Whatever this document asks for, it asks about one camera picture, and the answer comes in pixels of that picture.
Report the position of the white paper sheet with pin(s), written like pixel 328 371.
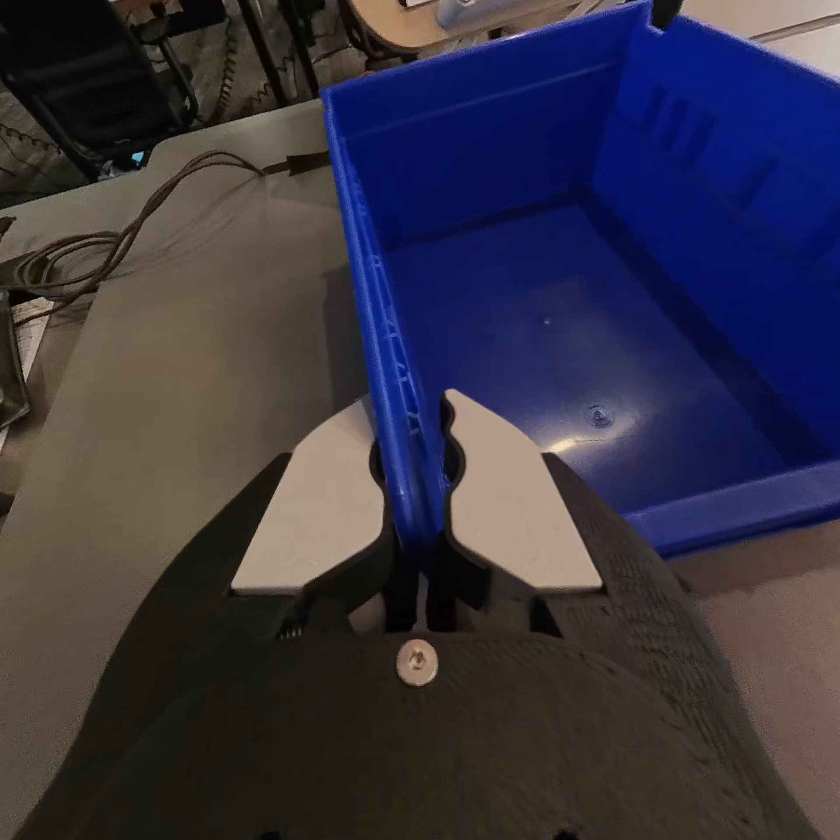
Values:
pixel 33 334

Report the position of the blue plastic bin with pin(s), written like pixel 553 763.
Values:
pixel 558 295

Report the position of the black office chair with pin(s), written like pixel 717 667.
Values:
pixel 79 79

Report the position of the dark bag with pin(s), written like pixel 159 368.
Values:
pixel 10 367

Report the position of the grey desk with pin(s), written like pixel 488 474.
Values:
pixel 197 394

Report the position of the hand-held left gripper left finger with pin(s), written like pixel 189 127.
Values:
pixel 315 512

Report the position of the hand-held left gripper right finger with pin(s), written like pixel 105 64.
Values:
pixel 518 518

